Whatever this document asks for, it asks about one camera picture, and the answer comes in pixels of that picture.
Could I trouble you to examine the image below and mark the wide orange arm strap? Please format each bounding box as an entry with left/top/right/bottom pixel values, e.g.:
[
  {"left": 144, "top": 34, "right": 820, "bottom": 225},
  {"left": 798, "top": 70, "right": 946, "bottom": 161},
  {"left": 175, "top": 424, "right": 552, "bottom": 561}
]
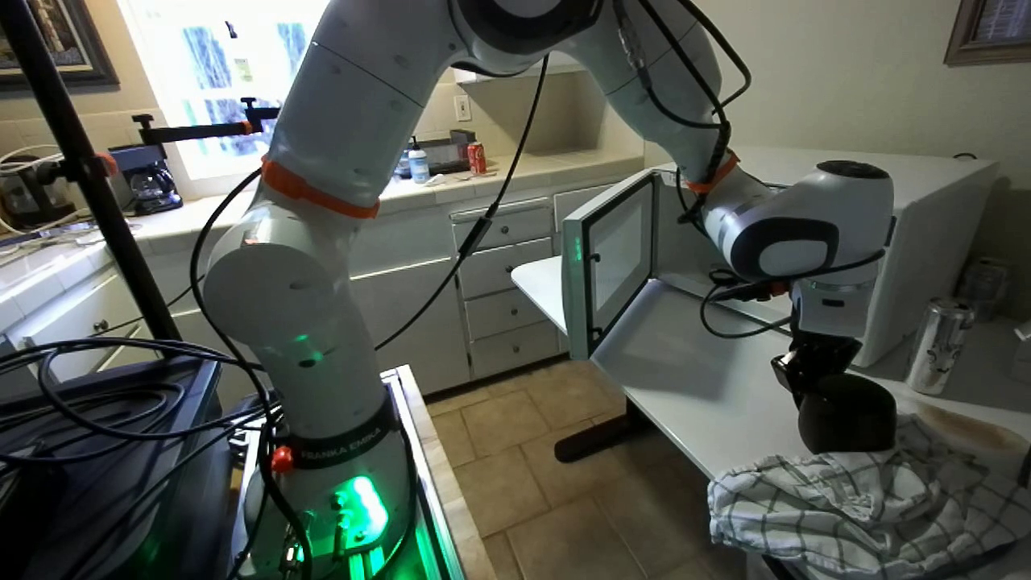
[{"left": 258, "top": 155, "right": 383, "bottom": 222}]

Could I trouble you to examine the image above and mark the white checked kitchen towel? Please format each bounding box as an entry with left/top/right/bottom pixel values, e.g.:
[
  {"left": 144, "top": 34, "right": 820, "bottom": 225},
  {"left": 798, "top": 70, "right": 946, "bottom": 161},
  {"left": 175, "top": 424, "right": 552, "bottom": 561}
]
[{"left": 706, "top": 420, "right": 1031, "bottom": 580}]

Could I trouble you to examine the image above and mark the black camera stand pole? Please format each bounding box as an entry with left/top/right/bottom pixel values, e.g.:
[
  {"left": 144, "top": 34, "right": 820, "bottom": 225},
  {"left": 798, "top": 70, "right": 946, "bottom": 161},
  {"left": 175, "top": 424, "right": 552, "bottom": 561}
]
[{"left": 0, "top": 0, "right": 185, "bottom": 347}]

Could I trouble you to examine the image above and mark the clear glass jar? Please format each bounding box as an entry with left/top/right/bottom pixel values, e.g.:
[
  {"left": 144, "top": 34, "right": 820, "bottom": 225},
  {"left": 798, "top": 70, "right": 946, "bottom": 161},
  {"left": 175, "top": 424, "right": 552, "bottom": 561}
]
[{"left": 904, "top": 296, "right": 980, "bottom": 399}]

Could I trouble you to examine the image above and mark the black cable on cart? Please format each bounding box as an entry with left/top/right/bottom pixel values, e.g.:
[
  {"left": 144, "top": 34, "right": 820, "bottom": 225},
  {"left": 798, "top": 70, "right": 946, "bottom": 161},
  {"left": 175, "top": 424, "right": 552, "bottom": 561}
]
[{"left": 0, "top": 335, "right": 284, "bottom": 455}]

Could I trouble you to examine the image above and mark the black hanging arm cable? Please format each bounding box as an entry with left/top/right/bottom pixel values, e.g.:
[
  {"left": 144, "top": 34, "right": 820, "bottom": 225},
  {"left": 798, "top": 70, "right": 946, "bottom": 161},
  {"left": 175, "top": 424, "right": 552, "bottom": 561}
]
[{"left": 366, "top": 48, "right": 555, "bottom": 355}]

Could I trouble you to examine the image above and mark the black mug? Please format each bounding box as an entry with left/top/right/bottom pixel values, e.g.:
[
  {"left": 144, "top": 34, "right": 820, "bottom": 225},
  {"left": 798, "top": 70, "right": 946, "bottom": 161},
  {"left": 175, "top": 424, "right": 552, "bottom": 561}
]
[{"left": 798, "top": 366, "right": 900, "bottom": 456}]

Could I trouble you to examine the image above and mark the white kitchen cabinet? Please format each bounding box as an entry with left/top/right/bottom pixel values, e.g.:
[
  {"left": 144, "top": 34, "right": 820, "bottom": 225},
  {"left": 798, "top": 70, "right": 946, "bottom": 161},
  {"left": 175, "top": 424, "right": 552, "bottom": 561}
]
[{"left": 0, "top": 149, "right": 652, "bottom": 403}]

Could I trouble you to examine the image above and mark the white microwave body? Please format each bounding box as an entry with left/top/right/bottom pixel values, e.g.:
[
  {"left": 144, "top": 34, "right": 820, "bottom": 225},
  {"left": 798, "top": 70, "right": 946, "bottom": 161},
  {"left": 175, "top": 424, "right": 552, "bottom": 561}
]
[{"left": 641, "top": 141, "right": 1002, "bottom": 373}]

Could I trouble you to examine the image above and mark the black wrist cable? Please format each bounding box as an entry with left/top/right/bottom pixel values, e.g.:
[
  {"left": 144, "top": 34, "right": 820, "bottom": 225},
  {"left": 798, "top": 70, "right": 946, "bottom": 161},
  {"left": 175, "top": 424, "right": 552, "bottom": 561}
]
[{"left": 610, "top": 0, "right": 798, "bottom": 345}]

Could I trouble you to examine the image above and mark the narrow orange arm strap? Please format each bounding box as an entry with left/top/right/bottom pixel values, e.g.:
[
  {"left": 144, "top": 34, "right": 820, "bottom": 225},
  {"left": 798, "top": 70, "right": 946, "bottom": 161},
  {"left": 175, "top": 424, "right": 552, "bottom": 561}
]
[{"left": 684, "top": 150, "right": 743, "bottom": 198}]

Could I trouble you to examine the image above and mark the blue bottle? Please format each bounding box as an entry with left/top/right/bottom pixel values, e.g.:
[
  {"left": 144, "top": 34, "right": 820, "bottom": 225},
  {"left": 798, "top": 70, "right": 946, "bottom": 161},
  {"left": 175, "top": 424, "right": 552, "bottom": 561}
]
[{"left": 403, "top": 144, "right": 435, "bottom": 188}]

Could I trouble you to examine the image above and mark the dark framed wall picture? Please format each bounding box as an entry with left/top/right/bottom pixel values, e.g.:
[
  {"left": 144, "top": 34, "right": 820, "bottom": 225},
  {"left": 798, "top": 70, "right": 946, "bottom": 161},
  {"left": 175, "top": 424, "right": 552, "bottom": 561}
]
[{"left": 0, "top": 0, "right": 120, "bottom": 90}]

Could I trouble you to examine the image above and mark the black control box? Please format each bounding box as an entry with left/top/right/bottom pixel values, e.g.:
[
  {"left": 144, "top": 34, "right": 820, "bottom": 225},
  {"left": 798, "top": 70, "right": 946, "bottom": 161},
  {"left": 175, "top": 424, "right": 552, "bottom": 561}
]
[{"left": 0, "top": 358, "right": 239, "bottom": 580}]

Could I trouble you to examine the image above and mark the robot stand cart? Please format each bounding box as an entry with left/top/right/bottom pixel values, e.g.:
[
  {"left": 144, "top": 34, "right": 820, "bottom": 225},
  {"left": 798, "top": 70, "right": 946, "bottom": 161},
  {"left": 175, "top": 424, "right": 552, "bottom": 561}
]
[{"left": 0, "top": 352, "right": 499, "bottom": 580}]

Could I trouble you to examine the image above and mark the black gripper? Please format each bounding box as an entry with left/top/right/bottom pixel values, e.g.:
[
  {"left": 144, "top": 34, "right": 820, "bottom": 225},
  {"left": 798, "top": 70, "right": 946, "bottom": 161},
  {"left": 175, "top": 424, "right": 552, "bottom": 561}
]
[{"left": 771, "top": 321, "right": 865, "bottom": 410}]

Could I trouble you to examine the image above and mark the bright kitchen window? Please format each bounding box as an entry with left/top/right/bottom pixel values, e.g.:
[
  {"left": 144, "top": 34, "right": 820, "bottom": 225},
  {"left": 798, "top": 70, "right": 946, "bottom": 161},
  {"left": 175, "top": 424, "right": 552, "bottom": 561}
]
[{"left": 114, "top": 0, "right": 336, "bottom": 195}]

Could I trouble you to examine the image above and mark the white cabinet drawer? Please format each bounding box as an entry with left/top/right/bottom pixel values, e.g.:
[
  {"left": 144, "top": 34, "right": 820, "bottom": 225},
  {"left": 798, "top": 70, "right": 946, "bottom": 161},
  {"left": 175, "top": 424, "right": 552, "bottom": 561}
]
[
  {"left": 448, "top": 198, "right": 557, "bottom": 250},
  {"left": 466, "top": 321, "right": 570, "bottom": 381},
  {"left": 460, "top": 291, "right": 567, "bottom": 345},
  {"left": 454, "top": 238, "right": 564, "bottom": 299}
]

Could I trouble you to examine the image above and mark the dark blue coffee maker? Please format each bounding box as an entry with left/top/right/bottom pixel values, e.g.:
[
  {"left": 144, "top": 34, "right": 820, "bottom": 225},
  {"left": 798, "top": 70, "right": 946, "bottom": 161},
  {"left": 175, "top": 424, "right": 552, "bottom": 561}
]
[{"left": 106, "top": 141, "right": 188, "bottom": 218}]

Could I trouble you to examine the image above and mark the white table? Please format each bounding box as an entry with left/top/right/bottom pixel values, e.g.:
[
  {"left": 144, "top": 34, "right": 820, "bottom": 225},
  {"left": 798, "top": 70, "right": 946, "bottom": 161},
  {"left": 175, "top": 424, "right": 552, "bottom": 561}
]
[{"left": 510, "top": 253, "right": 1031, "bottom": 580}]

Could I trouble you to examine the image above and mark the dark countertop appliance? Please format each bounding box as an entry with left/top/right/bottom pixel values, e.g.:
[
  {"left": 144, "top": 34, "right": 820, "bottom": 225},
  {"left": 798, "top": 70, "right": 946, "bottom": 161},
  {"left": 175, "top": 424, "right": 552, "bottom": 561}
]
[{"left": 0, "top": 155, "right": 70, "bottom": 231}]

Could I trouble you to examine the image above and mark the dark framed building picture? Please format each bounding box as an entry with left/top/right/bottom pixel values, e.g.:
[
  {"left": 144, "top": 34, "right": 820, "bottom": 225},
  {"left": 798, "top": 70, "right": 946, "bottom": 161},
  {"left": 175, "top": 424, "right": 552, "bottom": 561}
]
[{"left": 944, "top": 0, "right": 1031, "bottom": 66}]

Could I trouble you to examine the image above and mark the black table foot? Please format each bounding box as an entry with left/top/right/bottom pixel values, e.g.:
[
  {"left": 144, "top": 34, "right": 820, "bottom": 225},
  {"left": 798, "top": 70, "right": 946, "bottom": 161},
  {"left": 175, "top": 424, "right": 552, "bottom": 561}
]
[{"left": 552, "top": 411, "right": 653, "bottom": 466}]

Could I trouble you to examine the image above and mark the white microwave door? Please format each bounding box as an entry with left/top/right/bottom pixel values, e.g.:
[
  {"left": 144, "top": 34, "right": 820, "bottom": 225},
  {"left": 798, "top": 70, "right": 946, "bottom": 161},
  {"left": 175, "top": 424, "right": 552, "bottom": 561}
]
[{"left": 557, "top": 168, "right": 665, "bottom": 364}]

